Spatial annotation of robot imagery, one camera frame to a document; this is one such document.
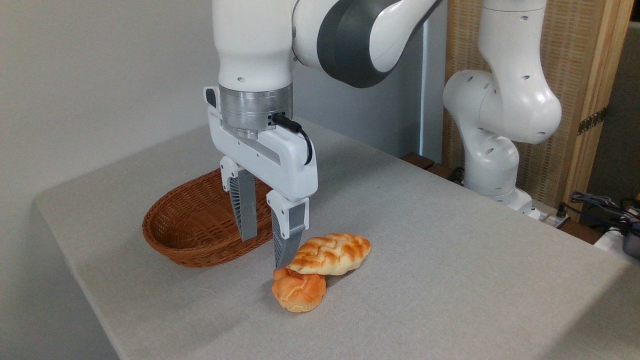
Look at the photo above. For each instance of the wooden woven folding screen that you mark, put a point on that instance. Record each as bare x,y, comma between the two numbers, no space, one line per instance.
580,55

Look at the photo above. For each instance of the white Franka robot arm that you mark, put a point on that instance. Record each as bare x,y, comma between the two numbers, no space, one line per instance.
252,40

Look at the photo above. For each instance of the long braided bread loaf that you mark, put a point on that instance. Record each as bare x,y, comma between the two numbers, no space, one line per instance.
332,254

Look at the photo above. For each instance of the brown wooden bench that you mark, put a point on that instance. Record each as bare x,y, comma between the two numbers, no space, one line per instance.
427,166

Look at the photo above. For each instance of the brass screen hinge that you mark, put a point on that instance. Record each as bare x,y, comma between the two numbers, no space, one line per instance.
592,120

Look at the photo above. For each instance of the round orange bread bun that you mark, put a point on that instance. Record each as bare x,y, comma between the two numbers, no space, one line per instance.
299,292

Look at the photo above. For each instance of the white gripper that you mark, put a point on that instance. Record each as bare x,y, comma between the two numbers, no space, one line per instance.
280,160

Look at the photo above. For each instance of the brown wicker basket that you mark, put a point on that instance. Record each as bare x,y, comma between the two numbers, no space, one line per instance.
190,220

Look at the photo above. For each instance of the dark grey device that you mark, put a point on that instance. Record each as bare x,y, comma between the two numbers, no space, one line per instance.
632,242

